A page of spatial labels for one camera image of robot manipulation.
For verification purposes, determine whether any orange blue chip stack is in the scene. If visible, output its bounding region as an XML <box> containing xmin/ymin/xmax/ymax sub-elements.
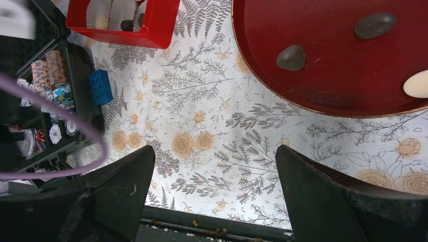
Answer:
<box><xmin>45</xmin><ymin>50</ymin><xmax>68</xmax><ymax>89</ymax></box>
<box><xmin>31</xmin><ymin>60</ymin><xmax>51</xmax><ymax>92</ymax></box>

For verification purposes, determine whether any dark red round tray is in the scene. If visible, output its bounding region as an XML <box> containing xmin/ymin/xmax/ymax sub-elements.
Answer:
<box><xmin>232</xmin><ymin>1</ymin><xmax>427</xmax><ymax>118</ymax></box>

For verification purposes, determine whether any dark blue lego brick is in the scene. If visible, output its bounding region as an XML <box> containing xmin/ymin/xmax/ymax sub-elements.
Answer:
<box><xmin>88</xmin><ymin>69</ymin><xmax>113</xmax><ymax>106</ymax></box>

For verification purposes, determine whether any red tin box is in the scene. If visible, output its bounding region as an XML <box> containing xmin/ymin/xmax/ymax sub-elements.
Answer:
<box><xmin>66</xmin><ymin>1</ymin><xmax>180</xmax><ymax>49</ymax></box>

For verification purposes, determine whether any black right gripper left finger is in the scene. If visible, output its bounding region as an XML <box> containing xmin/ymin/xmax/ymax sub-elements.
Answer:
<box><xmin>1</xmin><ymin>145</ymin><xmax>155</xmax><ymax>241</ymax></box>

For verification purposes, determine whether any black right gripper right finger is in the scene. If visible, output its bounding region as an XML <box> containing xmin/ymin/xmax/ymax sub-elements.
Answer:
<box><xmin>276</xmin><ymin>145</ymin><xmax>427</xmax><ymax>241</ymax></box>

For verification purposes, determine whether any dark cylinder chocolate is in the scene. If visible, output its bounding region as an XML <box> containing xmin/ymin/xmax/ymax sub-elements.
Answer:
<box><xmin>354</xmin><ymin>13</ymin><xmax>397</xmax><ymax>40</ymax></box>

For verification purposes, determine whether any dark round chocolate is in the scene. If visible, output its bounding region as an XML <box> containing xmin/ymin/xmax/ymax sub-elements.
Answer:
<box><xmin>276</xmin><ymin>45</ymin><xmax>306</xmax><ymax>72</ymax></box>

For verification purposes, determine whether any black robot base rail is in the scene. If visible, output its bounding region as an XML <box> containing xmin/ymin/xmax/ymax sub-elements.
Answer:
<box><xmin>141</xmin><ymin>206</ymin><xmax>294</xmax><ymax>241</ymax></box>

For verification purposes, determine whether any blue white mixed chip stack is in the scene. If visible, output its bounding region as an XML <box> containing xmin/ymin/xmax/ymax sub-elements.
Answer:
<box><xmin>52</xmin><ymin>85</ymin><xmax>76</xmax><ymax>113</ymax></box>

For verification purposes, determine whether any dark swirl chocolate in cup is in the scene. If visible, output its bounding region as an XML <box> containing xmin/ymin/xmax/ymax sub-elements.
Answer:
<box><xmin>120</xmin><ymin>20</ymin><xmax>134</xmax><ymax>32</ymax></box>

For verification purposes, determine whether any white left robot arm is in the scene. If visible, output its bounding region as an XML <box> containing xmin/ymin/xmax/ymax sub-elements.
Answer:
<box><xmin>1</xmin><ymin>0</ymin><xmax>36</xmax><ymax>40</ymax></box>

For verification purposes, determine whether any white dome chocolate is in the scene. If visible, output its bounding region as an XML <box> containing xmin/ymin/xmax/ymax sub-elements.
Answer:
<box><xmin>403</xmin><ymin>70</ymin><xmax>428</xmax><ymax>98</ymax></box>

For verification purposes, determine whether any black poker chip case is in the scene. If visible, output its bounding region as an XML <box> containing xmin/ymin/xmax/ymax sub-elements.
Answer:
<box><xmin>0</xmin><ymin>0</ymin><xmax>106</xmax><ymax>174</ymax></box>

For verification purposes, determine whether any cream chocolate in cup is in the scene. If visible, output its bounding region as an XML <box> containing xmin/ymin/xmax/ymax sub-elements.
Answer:
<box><xmin>94</xmin><ymin>15</ymin><xmax>109</xmax><ymax>30</ymax></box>

